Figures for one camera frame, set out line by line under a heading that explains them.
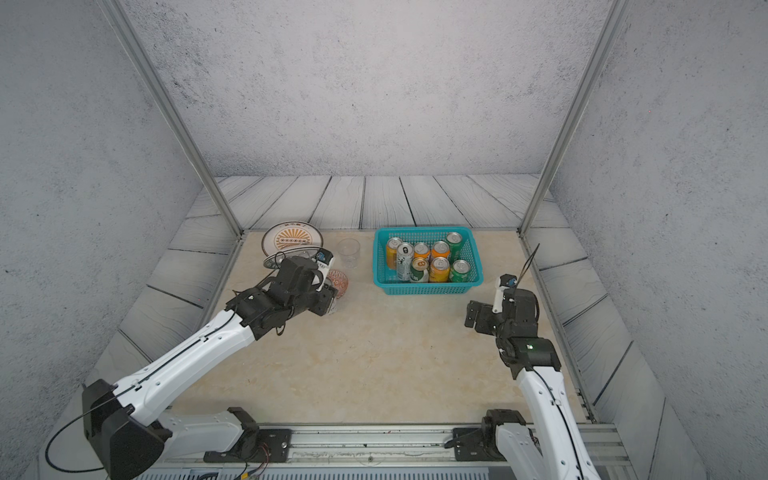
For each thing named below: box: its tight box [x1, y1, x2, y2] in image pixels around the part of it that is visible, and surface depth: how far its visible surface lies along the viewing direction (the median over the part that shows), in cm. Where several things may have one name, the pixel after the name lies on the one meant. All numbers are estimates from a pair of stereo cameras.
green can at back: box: [446, 231, 462, 264], surface depth 106 cm
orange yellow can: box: [386, 237, 403, 270], surface depth 104 cm
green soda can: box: [449, 259, 471, 283], surface depth 98 cm
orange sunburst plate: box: [262, 221, 324, 256], surface depth 101 cm
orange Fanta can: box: [414, 242, 430, 259], surface depth 103 cm
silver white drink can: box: [396, 242, 415, 281], surface depth 98 cm
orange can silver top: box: [431, 240, 451, 258], surface depth 104 cm
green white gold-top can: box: [410, 257, 429, 282], surface depth 98 cm
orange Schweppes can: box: [429, 256, 450, 283], surface depth 98 cm
